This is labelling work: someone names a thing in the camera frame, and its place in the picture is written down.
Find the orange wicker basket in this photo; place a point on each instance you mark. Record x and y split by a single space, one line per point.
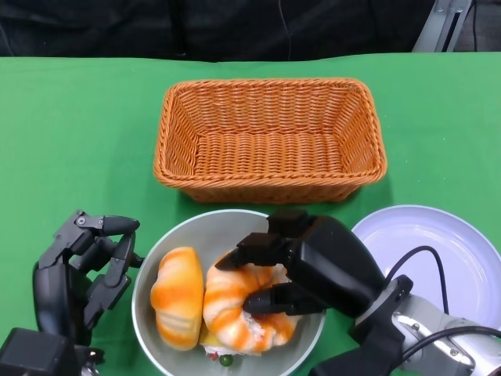
270 156

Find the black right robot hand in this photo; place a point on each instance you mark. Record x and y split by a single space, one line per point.
332 266

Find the grey bowl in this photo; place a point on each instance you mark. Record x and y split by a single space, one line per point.
219 231

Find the black backdrop curtain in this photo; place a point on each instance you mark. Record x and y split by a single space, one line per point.
156 27

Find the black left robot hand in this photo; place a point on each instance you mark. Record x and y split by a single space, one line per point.
51 293

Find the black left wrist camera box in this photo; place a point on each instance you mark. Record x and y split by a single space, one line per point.
31 356

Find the green tablecloth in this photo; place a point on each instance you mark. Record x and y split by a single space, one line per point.
78 117

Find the orange striped bread bun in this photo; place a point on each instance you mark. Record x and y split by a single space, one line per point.
178 297

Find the black right wrist camera bracket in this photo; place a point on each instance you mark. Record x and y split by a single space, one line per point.
352 362

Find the lilac plate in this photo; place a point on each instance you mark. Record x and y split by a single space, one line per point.
462 235

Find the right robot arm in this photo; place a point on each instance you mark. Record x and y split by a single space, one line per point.
426 321

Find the yellow layered cake slice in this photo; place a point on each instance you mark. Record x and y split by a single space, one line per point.
211 344

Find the grey metal frame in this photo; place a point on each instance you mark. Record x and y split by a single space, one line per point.
432 27

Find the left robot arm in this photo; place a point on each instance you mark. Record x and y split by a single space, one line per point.
90 362

